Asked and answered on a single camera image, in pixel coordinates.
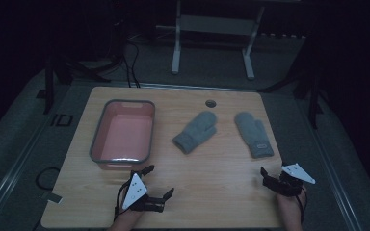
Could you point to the person's left hand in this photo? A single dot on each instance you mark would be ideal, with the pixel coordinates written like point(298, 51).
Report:
point(125, 221)

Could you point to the grey mitten with label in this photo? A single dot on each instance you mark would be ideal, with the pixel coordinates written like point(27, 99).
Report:
point(253, 133)

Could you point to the plain grey mitten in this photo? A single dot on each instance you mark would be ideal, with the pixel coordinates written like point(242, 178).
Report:
point(196, 131)

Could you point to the round grey table grommet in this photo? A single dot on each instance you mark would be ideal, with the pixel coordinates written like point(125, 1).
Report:
point(210, 103)

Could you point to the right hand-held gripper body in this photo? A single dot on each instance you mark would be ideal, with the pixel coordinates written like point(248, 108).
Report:
point(297, 173)

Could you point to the black tripod stand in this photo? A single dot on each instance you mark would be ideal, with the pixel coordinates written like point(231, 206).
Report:
point(314, 96)
point(48, 83)

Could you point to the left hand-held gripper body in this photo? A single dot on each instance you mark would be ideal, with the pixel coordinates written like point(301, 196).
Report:
point(135, 191)

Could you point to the white metal stand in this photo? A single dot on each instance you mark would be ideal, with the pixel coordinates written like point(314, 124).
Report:
point(216, 25)

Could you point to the pink basin with grey rim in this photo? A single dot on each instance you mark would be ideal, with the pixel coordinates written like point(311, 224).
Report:
point(125, 133)

